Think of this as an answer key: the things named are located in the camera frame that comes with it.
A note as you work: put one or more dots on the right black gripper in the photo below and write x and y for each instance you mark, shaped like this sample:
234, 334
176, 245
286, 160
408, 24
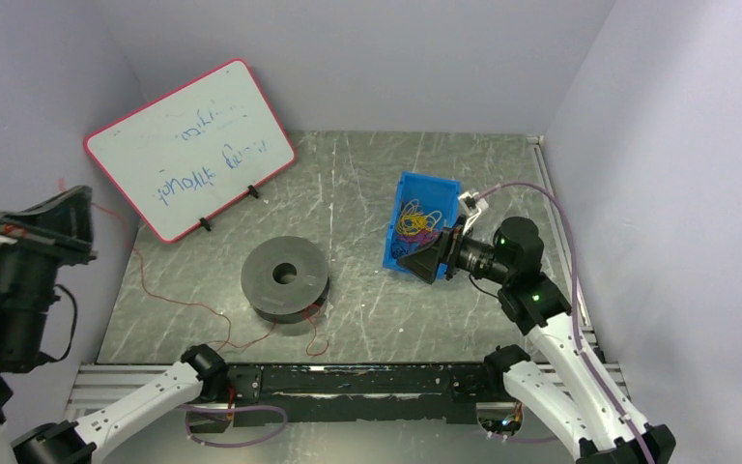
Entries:
449, 246

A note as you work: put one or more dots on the aluminium rail frame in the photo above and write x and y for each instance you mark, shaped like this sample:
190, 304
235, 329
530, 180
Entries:
339, 194

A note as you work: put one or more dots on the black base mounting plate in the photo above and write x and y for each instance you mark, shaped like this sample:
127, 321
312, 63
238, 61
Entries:
457, 393

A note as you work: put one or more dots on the blue plastic bin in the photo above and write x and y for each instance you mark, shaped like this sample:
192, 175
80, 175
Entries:
422, 207

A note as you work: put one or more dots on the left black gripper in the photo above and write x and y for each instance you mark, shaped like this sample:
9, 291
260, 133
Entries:
37, 242

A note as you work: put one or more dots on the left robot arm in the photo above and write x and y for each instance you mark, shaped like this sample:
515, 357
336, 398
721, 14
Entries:
28, 288

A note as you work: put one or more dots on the grey cable spool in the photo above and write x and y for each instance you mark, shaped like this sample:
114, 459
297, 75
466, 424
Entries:
286, 279

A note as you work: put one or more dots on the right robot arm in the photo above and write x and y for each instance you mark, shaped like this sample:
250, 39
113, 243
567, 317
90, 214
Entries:
589, 414

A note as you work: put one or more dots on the pink framed whiteboard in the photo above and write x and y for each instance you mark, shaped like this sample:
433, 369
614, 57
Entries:
184, 158

